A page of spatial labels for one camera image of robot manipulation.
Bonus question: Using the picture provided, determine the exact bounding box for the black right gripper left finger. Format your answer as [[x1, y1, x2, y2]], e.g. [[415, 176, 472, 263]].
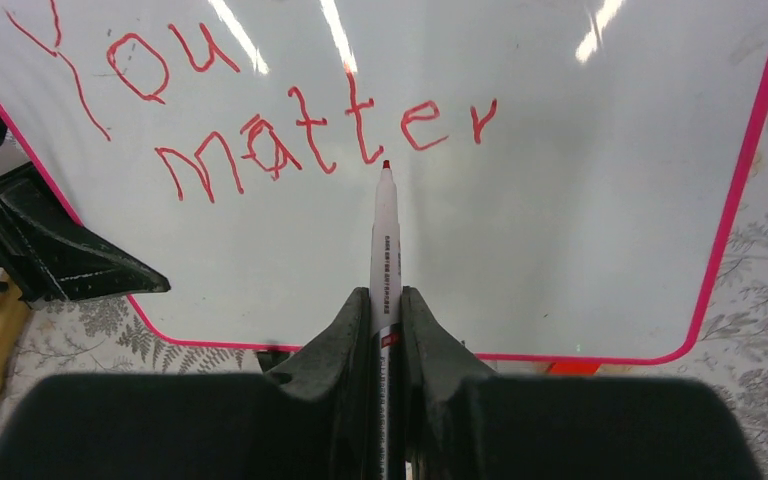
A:
[[0, 288, 369, 479]]

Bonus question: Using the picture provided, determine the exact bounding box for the small orange red block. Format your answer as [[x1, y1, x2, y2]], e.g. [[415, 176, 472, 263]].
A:
[[546, 361, 601, 376]]

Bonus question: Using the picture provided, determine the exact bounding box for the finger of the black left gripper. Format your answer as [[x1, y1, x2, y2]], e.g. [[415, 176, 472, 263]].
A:
[[0, 164, 170, 302]]

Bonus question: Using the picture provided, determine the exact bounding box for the black whiteboard foot left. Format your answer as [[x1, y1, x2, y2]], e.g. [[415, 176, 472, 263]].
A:
[[255, 349, 291, 373]]

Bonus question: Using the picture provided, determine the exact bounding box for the pink framed whiteboard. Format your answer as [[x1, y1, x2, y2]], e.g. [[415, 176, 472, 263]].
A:
[[0, 1, 768, 364]]

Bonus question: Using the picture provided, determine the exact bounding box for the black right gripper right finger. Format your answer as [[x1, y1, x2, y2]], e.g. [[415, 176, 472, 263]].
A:
[[401, 287, 762, 479]]

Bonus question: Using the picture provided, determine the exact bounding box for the red capped marker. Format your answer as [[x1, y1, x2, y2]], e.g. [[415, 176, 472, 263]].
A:
[[369, 160, 406, 479]]

